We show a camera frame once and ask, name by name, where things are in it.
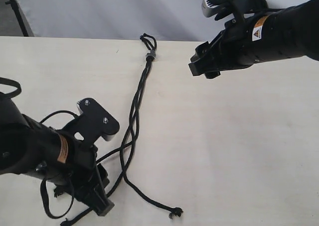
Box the black backdrop stand pole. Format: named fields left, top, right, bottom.
left=5, top=0, right=29, bottom=37

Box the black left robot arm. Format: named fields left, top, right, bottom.
left=0, top=96, right=120, bottom=217

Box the grey fabric backdrop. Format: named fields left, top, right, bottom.
left=9, top=0, right=319, bottom=43

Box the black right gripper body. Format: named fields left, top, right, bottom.
left=209, top=18, right=264, bottom=71

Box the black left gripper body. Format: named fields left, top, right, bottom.
left=34, top=136, right=110, bottom=207

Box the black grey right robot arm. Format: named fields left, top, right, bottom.
left=189, top=0, right=319, bottom=79

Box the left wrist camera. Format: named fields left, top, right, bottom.
left=76, top=98, right=120, bottom=143

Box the dark grey plastic cable clamp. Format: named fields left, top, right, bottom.
left=146, top=50, right=156, bottom=61

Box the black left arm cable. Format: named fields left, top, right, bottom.
left=0, top=77, right=80, bottom=219

